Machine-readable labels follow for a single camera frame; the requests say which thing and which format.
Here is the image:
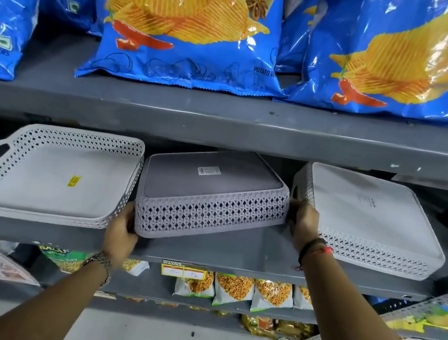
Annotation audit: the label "yellow shelf price tag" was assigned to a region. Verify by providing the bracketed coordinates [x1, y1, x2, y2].
[159, 259, 208, 283]

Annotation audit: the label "white lattice tray, small print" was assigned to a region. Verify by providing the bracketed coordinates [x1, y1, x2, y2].
[280, 159, 448, 285]

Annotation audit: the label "silver metal wristwatch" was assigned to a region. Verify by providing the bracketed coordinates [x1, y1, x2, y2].
[79, 249, 116, 288]

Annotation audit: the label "grey lattice tray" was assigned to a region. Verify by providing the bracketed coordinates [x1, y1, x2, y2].
[130, 134, 297, 261]

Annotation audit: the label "black and red wrist bands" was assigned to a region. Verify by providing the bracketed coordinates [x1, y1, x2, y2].
[294, 234, 336, 277]

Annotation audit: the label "person's left hand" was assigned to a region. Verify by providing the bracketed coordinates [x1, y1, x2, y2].
[98, 198, 145, 274]

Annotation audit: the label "person's right hand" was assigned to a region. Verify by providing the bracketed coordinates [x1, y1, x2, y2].
[281, 198, 326, 256]

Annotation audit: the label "person's left forearm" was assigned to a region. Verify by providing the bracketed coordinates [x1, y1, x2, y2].
[0, 244, 115, 340]

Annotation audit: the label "golden snack packet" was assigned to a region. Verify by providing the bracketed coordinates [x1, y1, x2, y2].
[273, 317, 317, 340]
[238, 313, 279, 340]

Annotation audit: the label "white lattice tray, yellow sticker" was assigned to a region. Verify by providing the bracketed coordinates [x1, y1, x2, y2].
[0, 115, 148, 239]

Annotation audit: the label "perforated grey rack bracket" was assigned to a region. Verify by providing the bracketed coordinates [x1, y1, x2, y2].
[370, 248, 448, 331]

